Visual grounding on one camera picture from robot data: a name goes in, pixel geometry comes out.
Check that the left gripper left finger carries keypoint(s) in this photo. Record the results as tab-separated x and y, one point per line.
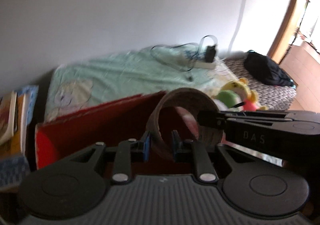
140	149

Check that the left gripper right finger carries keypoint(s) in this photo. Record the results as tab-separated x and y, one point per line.
179	146

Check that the brown tape roll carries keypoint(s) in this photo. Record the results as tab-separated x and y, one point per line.
195	108

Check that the patterned mattress sheet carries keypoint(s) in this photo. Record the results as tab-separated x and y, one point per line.
277	98

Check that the red cardboard box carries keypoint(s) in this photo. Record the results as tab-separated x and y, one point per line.
110	123

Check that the colourful plush toy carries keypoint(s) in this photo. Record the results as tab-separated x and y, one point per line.
237	96

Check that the black bag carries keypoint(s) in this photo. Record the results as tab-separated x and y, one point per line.
265	70

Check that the white power strip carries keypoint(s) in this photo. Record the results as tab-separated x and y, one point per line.
195	63

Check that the green bear blanket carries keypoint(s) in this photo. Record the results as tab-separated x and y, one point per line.
103	79

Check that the black power adapter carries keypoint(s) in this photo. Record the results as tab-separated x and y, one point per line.
210	54

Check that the blue patterned book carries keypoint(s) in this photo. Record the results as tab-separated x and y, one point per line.
32	92

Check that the standing books stack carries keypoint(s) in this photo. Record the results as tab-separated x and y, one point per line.
14	110

